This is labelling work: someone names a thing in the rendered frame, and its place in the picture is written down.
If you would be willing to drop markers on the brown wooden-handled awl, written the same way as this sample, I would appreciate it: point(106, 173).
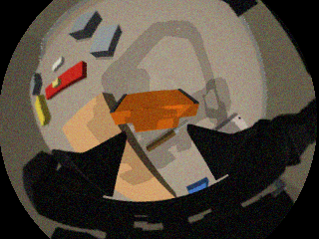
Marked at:
point(157, 142)

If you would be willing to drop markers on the blue shallow tray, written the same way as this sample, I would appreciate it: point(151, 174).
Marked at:
point(198, 186)

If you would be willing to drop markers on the tan rectangular panel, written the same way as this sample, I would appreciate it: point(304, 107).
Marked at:
point(138, 179)

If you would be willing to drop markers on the red long bar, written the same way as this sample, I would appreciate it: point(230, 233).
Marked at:
point(78, 72)

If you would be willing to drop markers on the yellow block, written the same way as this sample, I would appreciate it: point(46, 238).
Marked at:
point(42, 110)

